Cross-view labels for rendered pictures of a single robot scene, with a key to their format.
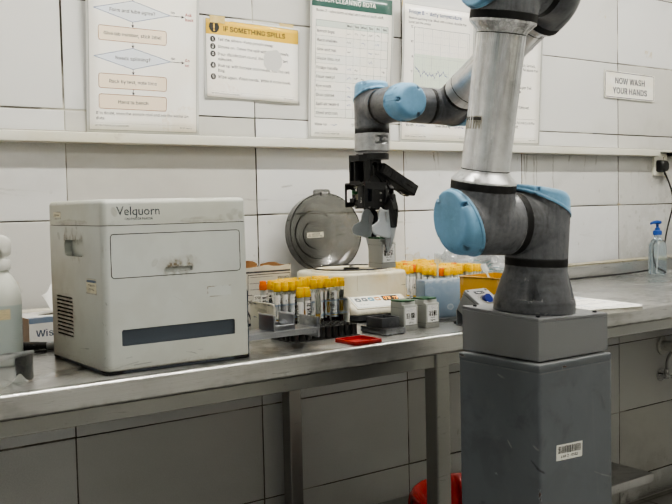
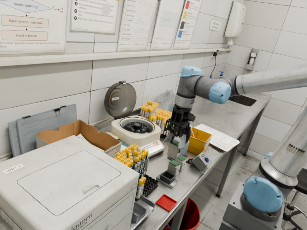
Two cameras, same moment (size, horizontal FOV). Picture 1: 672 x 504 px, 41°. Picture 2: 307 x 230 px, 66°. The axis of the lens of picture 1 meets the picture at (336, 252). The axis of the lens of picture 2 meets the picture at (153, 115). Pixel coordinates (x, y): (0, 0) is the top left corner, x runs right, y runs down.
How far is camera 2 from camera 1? 131 cm
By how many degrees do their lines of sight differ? 31
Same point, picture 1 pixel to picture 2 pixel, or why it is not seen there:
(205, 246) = (116, 214)
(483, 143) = (298, 164)
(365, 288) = (147, 141)
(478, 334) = (235, 218)
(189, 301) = not seen: outside the picture
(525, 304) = (268, 217)
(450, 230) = (259, 200)
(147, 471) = not seen: hidden behind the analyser
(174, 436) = not seen: hidden behind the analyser
